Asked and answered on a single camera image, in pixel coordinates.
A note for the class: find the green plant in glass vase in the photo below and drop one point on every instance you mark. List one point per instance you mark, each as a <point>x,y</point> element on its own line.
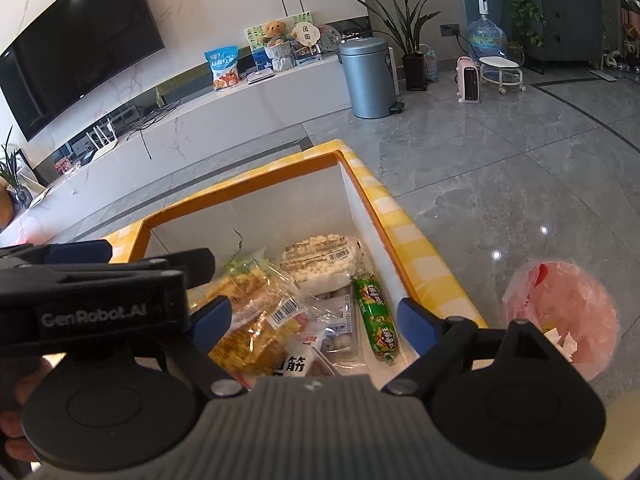
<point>22,197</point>

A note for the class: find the pink space heater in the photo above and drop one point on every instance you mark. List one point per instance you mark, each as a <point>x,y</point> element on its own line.
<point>469,82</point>

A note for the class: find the grey pedal trash can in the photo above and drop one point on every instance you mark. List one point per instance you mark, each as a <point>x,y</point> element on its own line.
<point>367,80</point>

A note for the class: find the copper vase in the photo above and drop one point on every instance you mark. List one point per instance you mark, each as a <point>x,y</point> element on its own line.
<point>5,207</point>

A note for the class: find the black television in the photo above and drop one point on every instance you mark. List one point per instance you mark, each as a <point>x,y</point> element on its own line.
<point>75,50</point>

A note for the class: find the green picture card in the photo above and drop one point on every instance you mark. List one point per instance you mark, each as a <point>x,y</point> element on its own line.
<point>255,37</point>

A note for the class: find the grey drawer cabinet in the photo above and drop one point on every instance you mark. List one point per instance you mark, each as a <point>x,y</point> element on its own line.
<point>570,10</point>

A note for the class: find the green snack packet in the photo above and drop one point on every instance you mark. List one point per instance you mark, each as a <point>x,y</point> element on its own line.
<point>240,266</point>

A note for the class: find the white floor scale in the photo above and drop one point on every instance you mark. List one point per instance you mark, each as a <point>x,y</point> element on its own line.
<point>604,75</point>

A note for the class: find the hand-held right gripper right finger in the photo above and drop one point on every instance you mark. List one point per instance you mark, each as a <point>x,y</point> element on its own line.
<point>420,327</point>

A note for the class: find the white paper sheet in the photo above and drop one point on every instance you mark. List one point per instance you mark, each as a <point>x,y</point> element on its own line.
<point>40,195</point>

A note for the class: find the blue printed box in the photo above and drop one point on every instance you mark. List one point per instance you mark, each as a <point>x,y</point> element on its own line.
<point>261,60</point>

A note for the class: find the white marble television cabinet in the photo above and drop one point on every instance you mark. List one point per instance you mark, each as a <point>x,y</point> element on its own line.
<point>225,110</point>

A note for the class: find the person's left hand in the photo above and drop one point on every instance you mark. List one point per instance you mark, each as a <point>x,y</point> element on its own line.
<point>20,385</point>

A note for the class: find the clear quail egg packet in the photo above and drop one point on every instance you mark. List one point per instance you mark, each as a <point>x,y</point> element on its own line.
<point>342,342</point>

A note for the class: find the patterned round fan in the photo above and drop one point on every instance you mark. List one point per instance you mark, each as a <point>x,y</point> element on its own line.
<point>330,37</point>

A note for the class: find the green sausage stick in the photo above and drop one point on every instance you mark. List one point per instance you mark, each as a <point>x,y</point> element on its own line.
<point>377,317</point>

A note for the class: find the yellow sticks snack packet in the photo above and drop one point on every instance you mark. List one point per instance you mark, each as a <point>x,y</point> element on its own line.
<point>245,350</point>

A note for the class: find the plain round paper fan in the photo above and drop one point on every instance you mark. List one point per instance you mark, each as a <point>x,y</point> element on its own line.
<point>306,32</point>

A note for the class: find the white puffed balls packet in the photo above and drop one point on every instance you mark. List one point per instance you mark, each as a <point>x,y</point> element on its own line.
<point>320,260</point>

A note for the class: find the long-leaf potted plant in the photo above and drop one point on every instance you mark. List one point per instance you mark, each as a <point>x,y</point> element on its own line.
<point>415,72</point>

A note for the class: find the black set-top box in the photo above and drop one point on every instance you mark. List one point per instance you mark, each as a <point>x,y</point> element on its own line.
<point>85,158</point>

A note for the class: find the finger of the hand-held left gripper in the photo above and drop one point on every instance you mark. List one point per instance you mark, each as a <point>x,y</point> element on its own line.
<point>197,267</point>
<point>80,251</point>

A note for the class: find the white router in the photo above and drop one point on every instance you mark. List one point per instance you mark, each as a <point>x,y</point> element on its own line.
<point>107,146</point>

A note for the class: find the orange cardboard box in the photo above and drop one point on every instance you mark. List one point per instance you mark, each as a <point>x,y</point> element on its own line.
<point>225,230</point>

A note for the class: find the white round wheeled stool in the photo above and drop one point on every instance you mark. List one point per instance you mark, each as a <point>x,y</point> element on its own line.
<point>500,62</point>

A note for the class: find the wall socket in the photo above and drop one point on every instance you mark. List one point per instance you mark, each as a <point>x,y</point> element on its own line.
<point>450,30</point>

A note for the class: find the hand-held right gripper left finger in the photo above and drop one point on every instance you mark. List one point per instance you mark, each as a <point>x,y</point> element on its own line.
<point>212,325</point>

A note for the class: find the teddy bear in white basket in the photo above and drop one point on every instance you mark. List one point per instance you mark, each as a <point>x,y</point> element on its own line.
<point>275,32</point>

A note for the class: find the striped woven bag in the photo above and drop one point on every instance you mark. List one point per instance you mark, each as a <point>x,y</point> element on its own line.
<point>431,62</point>

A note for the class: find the blue water bottle with pump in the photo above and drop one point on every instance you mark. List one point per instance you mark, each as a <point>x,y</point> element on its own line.
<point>485,35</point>

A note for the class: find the white labelled snack packet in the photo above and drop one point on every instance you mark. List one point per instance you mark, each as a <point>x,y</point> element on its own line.
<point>295,365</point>

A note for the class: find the pink printed card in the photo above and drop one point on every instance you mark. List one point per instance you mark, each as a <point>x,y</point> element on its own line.
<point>64,166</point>

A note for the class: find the blue snack bag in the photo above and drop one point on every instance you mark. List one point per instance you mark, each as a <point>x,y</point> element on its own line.
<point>222,67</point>

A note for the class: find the small printed box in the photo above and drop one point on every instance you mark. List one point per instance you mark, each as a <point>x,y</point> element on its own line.
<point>307,56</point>

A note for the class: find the pink plastic bag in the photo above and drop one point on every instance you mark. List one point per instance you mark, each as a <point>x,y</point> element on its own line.
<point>575,310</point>

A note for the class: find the grey set-top box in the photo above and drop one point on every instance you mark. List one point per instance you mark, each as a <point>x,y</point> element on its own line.
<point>260,78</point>

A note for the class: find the clear bread snack packet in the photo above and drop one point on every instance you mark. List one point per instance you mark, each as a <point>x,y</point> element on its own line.
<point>260,300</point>

